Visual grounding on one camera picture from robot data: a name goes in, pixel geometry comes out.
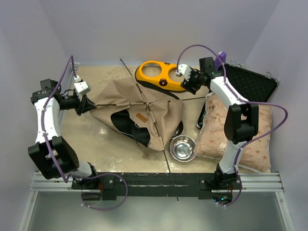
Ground steel bowl rear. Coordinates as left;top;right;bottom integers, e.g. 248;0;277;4
171;121;184;139

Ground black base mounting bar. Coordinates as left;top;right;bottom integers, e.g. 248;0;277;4
72;173;241;203

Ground black foam-lined case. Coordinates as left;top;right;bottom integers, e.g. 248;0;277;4
196;63;280;129

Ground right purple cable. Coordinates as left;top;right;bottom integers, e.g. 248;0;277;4
177;44;289;207

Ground yellow double bowl holder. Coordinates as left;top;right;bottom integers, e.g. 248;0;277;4
135;60;186;92

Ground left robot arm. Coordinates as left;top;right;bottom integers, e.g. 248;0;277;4
28;79;100;189

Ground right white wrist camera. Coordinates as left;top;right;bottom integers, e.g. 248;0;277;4
176;64;192;78

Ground aluminium rail frame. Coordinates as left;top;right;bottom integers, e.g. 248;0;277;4
18;172;294;231

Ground steel bowl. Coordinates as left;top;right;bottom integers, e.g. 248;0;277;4
171;121;184;139
169;135;196;162

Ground beige pet tent fabric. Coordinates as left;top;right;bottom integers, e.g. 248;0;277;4
90;77;183;153

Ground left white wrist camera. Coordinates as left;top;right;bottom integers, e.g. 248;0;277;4
74;76;91;96

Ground steel bowl front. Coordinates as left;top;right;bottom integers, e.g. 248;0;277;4
169;135;196;162

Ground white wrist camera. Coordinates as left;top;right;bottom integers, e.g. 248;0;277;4
176;64;192;78
74;76;91;96

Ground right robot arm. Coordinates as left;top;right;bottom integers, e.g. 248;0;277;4
176;57;259;189

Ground pink patterned pillow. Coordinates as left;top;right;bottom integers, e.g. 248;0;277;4
194;93;272;172

